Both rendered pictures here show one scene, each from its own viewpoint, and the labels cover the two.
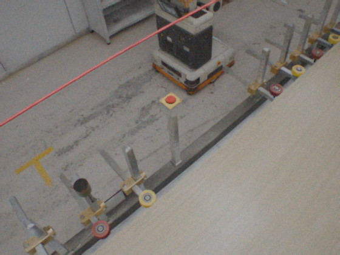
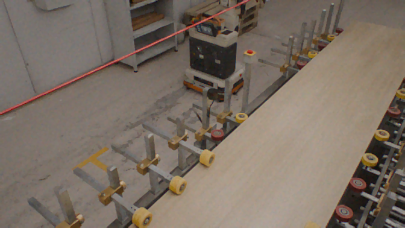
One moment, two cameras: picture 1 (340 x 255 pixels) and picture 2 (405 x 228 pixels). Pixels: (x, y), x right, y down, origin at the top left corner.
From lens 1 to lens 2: 1.39 m
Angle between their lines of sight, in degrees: 20
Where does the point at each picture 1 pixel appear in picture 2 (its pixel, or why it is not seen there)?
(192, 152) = (252, 107)
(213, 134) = (263, 97)
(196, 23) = (227, 38)
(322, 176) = (348, 99)
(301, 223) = (345, 119)
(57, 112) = (103, 122)
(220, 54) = (240, 69)
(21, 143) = (72, 148)
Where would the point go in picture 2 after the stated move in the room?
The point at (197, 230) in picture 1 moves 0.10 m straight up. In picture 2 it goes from (281, 126) to (283, 114)
